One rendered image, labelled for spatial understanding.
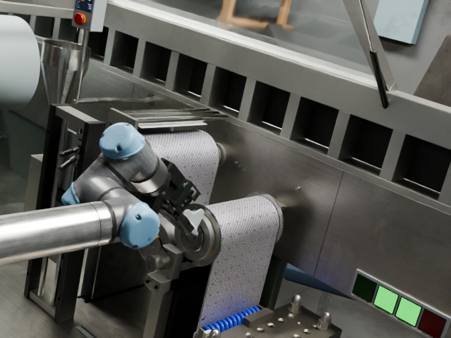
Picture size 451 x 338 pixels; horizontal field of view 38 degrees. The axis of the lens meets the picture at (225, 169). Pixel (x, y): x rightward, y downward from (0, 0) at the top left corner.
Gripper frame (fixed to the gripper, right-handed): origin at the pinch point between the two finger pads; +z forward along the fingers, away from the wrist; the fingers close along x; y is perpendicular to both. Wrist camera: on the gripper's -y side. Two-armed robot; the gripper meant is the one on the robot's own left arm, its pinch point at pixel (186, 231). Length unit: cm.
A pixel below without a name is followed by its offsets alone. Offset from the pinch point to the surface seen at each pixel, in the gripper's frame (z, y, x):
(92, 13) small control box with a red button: -21, 33, 52
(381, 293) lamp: 32.1, 17.3, -34.1
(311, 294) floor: 264, 56, 87
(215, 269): 9.9, -2.3, -5.8
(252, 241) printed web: 16.1, 9.2, -5.8
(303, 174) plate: 20.2, 32.5, -4.2
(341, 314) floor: 262, 55, 62
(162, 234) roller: 7.0, -2.2, 10.4
